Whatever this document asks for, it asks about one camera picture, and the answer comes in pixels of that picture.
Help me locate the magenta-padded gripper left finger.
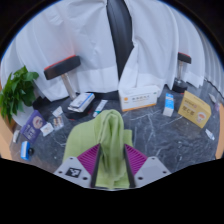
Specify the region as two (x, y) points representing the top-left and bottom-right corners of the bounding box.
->
(53, 143), (101, 189)

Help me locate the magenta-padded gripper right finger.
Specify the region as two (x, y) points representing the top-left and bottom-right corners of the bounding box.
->
(122, 143), (172, 189)

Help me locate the green towel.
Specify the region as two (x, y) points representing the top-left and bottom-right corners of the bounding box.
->
(62, 108), (135, 191)

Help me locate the flat white printed packet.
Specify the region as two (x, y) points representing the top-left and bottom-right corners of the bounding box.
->
(39, 121), (55, 137)

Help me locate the small flat printed packet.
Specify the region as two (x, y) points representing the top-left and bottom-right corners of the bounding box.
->
(52, 115), (66, 131)

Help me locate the blue can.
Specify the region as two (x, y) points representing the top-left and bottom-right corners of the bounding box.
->
(20, 140), (32, 162)

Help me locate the purple box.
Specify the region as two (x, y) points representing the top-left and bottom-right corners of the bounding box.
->
(20, 109), (48, 144)

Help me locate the small flat white packet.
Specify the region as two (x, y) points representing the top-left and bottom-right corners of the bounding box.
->
(51, 105), (65, 118)

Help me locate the small blue-white box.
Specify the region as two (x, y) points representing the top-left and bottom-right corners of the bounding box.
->
(162, 92), (176, 118)

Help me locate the small white sachet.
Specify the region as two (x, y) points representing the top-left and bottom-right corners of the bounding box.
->
(204, 127), (216, 141)

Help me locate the white tube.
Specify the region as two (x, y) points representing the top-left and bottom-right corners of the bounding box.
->
(92, 98), (109, 118)

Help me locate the white box with orange mark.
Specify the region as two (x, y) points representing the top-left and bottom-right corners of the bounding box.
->
(118, 84), (162, 113)

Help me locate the white plant pot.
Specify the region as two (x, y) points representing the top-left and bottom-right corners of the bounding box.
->
(11, 105), (35, 128)

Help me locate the yellow box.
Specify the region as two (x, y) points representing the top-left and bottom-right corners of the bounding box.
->
(177, 90), (213, 130)

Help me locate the green leafy plant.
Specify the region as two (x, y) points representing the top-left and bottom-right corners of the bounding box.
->
(0, 65), (40, 125)

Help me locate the white curtain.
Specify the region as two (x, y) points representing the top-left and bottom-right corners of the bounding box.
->
(0, 0), (224, 103)

